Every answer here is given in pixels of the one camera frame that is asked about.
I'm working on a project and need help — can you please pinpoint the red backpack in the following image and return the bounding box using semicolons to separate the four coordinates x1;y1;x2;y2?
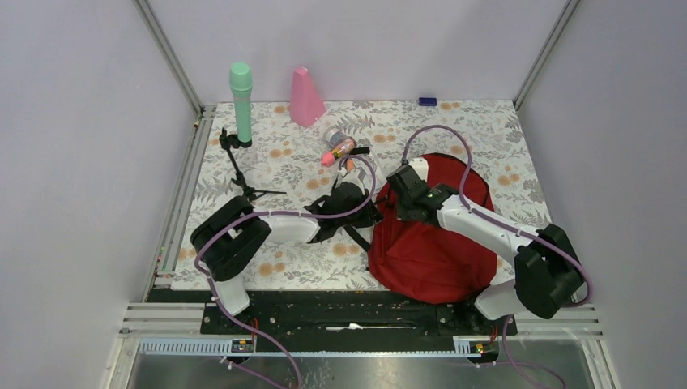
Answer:
357;183;497;304

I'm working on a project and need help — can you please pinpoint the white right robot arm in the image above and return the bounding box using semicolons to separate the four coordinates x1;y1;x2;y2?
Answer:
387;165;585;334

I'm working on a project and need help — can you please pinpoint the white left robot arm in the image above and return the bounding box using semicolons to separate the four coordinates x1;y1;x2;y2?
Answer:
190;182;383;333

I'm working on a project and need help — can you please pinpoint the pink capped tube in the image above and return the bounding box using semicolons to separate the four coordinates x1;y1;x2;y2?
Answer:
321;138;356;167

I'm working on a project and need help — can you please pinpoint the clear glitter jar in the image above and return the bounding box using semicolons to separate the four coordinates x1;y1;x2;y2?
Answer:
322;127;348;147

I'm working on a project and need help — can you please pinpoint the floral table mat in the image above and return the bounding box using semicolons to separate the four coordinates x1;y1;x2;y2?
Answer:
171;100;571;292

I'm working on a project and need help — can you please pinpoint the pink cone block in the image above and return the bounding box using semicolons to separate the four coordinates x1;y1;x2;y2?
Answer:
289;66;326;127

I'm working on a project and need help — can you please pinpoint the small blue block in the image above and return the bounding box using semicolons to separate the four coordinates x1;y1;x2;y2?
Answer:
418;97;437;106

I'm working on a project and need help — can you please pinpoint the black mini tripod stand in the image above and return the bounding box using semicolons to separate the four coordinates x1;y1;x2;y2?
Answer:
219;127;287;203

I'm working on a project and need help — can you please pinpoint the green toy microphone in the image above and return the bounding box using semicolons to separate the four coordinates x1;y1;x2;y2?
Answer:
229;62;253;147

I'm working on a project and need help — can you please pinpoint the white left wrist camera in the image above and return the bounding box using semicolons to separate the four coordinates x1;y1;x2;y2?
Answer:
334;167;368;194

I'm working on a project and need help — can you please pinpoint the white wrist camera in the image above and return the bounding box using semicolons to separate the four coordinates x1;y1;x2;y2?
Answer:
334;167;368;194
408;156;429;182

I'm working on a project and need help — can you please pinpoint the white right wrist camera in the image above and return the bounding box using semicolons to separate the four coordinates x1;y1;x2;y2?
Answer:
408;156;429;182

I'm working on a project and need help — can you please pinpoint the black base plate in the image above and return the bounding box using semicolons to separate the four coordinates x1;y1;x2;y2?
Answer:
144;287;575;354

